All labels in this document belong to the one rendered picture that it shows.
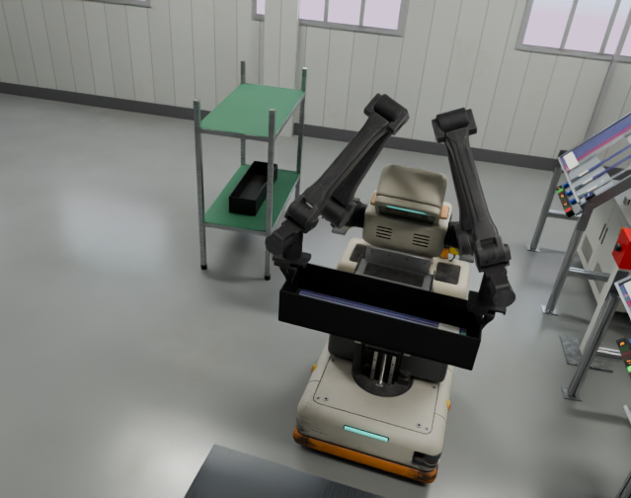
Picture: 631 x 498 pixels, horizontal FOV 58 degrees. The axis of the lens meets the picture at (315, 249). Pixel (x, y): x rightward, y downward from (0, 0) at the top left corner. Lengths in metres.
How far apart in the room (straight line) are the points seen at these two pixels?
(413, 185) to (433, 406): 1.11
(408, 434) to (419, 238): 0.89
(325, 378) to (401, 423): 0.39
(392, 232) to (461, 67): 3.69
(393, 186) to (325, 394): 1.08
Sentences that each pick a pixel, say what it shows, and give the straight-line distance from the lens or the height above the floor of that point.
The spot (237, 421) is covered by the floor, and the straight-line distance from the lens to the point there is 2.78.
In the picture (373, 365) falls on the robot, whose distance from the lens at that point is 2.55.
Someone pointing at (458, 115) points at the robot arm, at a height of 1.62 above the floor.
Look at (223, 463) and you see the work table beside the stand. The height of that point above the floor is 0.80.
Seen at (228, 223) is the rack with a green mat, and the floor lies 0.35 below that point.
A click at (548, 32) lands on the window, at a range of 5.46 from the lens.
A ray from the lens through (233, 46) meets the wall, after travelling 5.76.
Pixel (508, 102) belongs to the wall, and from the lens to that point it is 5.59.
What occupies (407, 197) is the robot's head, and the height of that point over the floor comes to 1.32.
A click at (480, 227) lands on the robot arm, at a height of 1.40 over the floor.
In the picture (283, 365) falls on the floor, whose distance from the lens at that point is 3.03.
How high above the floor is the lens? 2.11
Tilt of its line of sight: 32 degrees down
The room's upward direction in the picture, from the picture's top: 5 degrees clockwise
